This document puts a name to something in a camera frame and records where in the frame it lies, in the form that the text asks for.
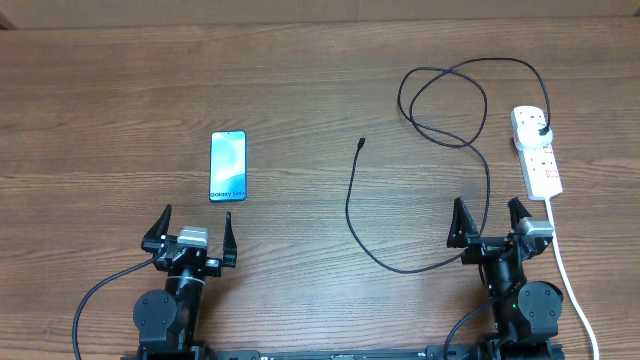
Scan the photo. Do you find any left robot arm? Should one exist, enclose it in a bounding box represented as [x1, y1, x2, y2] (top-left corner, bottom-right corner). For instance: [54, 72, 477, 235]
[133, 205, 237, 359]

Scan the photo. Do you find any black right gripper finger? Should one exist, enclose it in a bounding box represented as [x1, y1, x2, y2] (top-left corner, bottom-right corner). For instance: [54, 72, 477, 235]
[508, 197, 531, 230]
[446, 197, 479, 248]

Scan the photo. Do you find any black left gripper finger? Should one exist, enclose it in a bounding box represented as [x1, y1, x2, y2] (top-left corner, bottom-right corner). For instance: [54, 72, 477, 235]
[222, 212, 237, 268]
[143, 204, 172, 241]

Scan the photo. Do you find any blue Galaxy smartphone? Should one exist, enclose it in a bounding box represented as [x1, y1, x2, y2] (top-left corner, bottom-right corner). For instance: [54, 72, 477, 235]
[209, 130, 248, 202]

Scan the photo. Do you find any white USB charger plug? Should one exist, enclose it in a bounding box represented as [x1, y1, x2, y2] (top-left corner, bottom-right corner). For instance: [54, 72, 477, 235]
[513, 123, 554, 151]

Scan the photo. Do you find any white power strip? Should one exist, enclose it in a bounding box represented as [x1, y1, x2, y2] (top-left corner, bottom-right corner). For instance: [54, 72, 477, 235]
[510, 106, 563, 201]

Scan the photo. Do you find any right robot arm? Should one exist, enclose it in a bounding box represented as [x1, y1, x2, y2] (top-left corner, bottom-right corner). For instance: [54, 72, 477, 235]
[442, 197, 564, 359]

